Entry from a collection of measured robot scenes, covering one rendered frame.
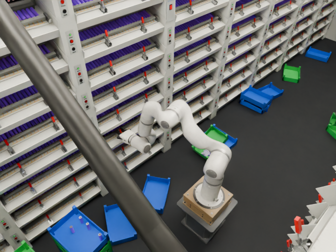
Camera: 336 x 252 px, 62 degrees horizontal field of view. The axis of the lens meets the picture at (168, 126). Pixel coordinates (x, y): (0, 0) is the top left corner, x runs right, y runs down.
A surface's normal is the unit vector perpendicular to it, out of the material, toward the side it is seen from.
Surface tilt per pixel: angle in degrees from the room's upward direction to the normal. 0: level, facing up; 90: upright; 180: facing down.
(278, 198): 0
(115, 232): 0
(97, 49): 20
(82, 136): 39
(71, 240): 0
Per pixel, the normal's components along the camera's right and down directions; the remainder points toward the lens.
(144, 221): 0.01, -0.14
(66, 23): 0.70, 0.50
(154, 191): 0.01, -0.73
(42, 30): 0.25, -0.50
